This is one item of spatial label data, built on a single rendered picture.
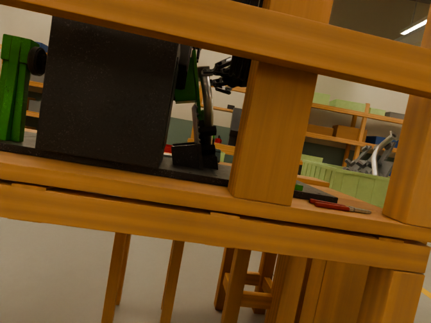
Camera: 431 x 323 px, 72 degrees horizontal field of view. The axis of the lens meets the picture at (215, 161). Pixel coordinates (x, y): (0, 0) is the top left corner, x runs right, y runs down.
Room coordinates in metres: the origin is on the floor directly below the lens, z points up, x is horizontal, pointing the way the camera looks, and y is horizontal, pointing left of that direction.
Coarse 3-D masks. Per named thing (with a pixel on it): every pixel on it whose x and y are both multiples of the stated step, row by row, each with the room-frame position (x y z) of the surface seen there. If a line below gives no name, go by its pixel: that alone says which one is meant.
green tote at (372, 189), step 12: (312, 168) 1.87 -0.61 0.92; (324, 168) 1.66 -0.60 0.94; (336, 168) 1.51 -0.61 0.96; (324, 180) 1.63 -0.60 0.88; (336, 180) 1.50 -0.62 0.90; (348, 180) 1.50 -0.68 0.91; (360, 180) 1.50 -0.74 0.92; (372, 180) 1.50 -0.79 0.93; (384, 180) 1.50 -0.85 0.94; (348, 192) 1.50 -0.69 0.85; (360, 192) 1.50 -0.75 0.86; (372, 192) 1.50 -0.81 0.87; (384, 192) 1.50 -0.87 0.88
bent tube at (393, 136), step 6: (390, 132) 1.62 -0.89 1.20; (390, 138) 1.61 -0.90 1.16; (396, 138) 1.60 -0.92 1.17; (384, 144) 1.64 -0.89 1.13; (378, 150) 1.66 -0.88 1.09; (372, 156) 1.67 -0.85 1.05; (372, 162) 1.63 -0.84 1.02; (372, 168) 1.60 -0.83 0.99; (372, 174) 1.57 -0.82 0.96; (378, 174) 1.55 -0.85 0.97
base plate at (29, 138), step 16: (0, 144) 0.72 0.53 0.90; (16, 144) 0.74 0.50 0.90; (32, 144) 0.79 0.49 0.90; (64, 160) 0.75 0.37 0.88; (80, 160) 0.75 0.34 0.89; (96, 160) 0.75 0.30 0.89; (176, 176) 0.78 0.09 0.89; (192, 176) 0.79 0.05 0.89; (208, 176) 0.79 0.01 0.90; (224, 176) 0.85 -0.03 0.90; (304, 192) 0.83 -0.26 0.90; (320, 192) 0.89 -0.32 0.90
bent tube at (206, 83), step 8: (200, 72) 1.00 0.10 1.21; (200, 80) 0.98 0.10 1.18; (208, 80) 0.97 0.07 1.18; (208, 88) 0.95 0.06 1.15; (208, 96) 0.94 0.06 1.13; (208, 104) 0.94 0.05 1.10; (208, 112) 0.94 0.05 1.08; (208, 120) 0.96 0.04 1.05; (208, 136) 1.02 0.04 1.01; (208, 144) 1.05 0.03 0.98
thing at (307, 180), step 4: (24, 128) 1.23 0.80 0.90; (32, 132) 1.13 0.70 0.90; (36, 132) 1.15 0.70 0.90; (164, 152) 1.32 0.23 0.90; (224, 164) 1.26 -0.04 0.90; (228, 164) 1.29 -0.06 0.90; (300, 176) 1.34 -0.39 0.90; (304, 176) 1.38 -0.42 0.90; (300, 180) 1.27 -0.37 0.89; (304, 180) 1.27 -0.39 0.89; (308, 180) 1.27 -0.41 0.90; (312, 180) 1.28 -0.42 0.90; (316, 180) 1.29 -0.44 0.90; (320, 180) 1.33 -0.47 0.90; (312, 184) 1.28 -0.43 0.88; (316, 184) 1.28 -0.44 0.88; (320, 184) 1.28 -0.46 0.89; (324, 184) 1.28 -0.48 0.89; (328, 184) 1.29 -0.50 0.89
